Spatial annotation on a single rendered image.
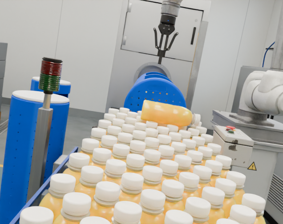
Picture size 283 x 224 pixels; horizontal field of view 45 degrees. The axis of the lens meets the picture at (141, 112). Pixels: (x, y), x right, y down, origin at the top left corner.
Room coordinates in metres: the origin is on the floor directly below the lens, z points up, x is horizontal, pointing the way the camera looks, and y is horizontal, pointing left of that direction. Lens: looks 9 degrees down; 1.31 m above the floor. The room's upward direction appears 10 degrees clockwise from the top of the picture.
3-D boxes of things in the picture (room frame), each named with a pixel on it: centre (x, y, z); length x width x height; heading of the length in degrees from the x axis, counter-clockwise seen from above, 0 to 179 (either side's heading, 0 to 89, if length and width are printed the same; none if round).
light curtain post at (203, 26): (2.94, -0.39, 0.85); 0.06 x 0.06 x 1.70; 0
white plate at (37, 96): (1.70, 0.51, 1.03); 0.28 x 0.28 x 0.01
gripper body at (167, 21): (1.72, -0.05, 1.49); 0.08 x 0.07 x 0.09; 90
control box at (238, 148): (1.24, -0.35, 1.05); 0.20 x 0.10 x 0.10; 0
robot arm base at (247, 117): (1.86, -0.59, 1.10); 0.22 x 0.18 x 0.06; 19
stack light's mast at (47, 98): (1.06, 0.30, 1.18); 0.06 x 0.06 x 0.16
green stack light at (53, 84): (1.06, 0.30, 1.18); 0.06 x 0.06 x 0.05
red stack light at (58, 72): (1.06, 0.30, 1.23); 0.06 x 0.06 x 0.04
